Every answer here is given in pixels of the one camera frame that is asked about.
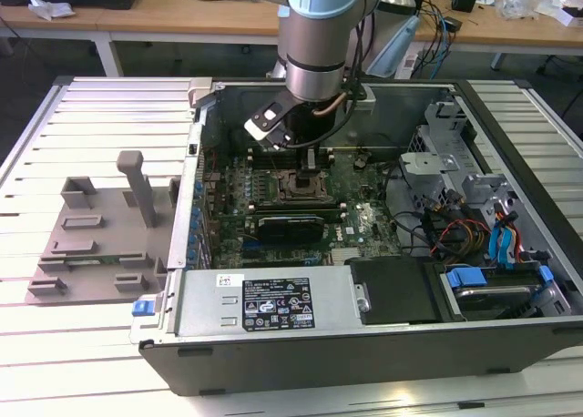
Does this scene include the black open PC case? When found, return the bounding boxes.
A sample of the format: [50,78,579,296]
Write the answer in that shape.
[129,77,583,398]

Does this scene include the red yellow power wires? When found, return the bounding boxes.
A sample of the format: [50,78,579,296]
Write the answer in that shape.
[436,219,491,259]

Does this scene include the CPU socket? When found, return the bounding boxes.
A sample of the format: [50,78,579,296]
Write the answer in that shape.
[271,167,328,205]

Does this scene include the clear plastic bags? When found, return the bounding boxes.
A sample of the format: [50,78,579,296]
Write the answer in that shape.
[496,0,555,17]

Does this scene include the black graphics card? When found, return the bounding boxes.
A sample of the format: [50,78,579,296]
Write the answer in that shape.
[253,212,325,244]

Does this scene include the silver metal drive cage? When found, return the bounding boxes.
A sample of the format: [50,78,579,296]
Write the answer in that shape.
[398,98,509,218]

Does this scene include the crumpled white paper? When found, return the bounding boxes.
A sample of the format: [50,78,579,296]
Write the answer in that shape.
[26,0,77,22]

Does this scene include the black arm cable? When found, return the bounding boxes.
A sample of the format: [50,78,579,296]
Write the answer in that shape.
[291,11,377,152]

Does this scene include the silver chipset heatsink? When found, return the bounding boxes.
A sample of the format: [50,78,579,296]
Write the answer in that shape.
[330,248,361,266]

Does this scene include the white red package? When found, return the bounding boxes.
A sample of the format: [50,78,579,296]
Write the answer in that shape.
[550,0,583,26]

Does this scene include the hard disk in blue carrier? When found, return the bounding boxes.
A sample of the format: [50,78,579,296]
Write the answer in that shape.
[439,264,557,321]

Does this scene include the green motherboard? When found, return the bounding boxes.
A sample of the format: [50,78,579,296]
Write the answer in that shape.
[199,146,404,270]

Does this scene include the grey plastic parts rack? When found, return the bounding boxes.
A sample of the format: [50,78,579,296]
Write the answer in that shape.
[26,150,184,305]

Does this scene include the blue network cable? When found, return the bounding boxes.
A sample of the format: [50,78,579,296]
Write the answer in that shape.
[432,2,453,80]

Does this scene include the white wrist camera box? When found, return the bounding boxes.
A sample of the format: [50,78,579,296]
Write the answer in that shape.
[243,98,295,152]

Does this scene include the black plastic drive cover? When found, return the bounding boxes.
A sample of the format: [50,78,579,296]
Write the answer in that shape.
[348,257,441,325]

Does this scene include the white box red label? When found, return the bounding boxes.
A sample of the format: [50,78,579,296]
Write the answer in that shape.
[394,52,418,79]

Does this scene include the grey power supply unit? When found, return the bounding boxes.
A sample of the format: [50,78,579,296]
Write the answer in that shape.
[175,266,365,339]

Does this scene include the blue flat wire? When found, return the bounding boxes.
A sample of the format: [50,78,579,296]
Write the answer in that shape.
[489,209,518,266]

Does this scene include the green RAM stick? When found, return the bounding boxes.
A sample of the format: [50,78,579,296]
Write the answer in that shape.
[63,252,124,268]

